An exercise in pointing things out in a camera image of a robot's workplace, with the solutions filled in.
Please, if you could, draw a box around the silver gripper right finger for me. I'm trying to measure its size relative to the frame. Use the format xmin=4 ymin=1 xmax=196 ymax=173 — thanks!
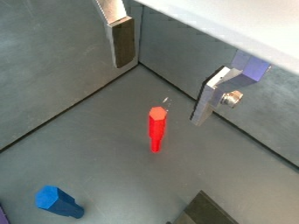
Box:
xmin=191 ymin=50 xmax=271 ymax=126

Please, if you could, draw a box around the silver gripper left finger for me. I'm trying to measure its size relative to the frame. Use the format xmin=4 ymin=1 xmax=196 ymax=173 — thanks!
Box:
xmin=92 ymin=0 xmax=136 ymax=68

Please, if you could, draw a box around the blue hexagonal peg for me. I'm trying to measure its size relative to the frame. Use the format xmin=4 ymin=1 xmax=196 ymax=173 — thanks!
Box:
xmin=34 ymin=185 xmax=84 ymax=219

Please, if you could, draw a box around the purple base board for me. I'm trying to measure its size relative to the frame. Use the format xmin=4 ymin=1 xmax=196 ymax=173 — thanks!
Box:
xmin=0 ymin=205 xmax=9 ymax=224

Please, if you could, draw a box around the red hexagonal peg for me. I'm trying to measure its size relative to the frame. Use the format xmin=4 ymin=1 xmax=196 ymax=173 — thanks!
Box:
xmin=148 ymin=107 xmax=167 ymax=153

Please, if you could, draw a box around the black angled bracket holder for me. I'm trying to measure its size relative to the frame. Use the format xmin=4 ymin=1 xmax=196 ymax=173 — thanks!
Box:
xmin=165 ymin=191 xmax=239 ymax=224

